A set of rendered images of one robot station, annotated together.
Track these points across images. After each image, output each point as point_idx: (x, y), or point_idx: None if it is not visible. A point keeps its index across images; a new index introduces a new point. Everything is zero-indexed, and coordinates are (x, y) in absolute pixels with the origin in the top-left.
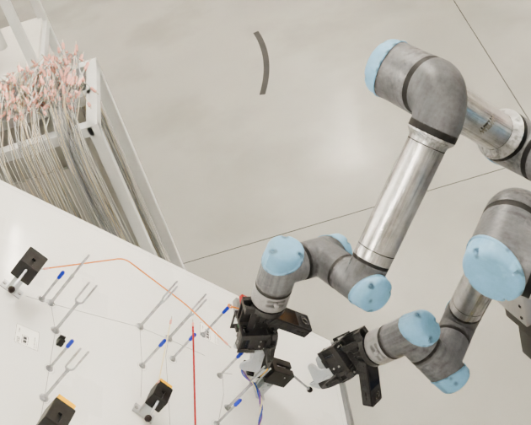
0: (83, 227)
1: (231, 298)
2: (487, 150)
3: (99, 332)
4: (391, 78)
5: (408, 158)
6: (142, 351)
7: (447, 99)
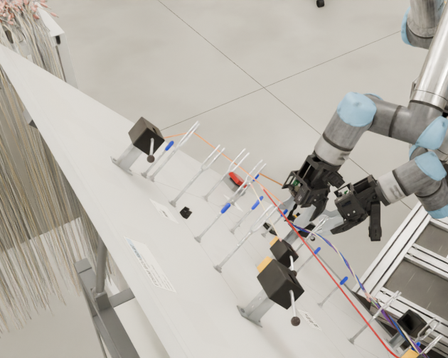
0: (115, 114)
1: (218, 175)
2: (424, 30)
3: (192, 204)
4: None
5: None
6: (221, 219)
7: None
